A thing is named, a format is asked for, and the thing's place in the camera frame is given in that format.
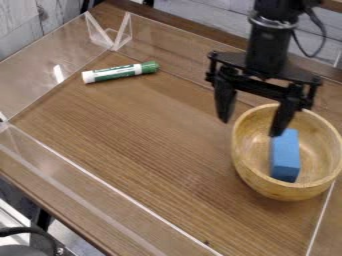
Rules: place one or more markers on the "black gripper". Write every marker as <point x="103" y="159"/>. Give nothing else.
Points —
<point x="291" y="86"/>

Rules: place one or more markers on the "blue rectangular block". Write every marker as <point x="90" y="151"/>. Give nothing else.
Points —
<point x="285" y="156"/>

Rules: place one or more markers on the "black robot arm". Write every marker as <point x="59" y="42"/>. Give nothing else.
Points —
<point x="274" y="21"/>

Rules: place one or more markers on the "brown wooden bowl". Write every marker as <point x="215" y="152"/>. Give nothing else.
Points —
<point x="319" y="150"/>

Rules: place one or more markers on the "green and white marker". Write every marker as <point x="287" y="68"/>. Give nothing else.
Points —
<point x="119" y="72"/>

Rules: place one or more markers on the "black table leg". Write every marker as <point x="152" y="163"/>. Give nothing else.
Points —
<point x="43" y="219"/>

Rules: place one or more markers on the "clear acrylic tray wall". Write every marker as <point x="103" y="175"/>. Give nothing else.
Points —
<point x="126" y="157"/>

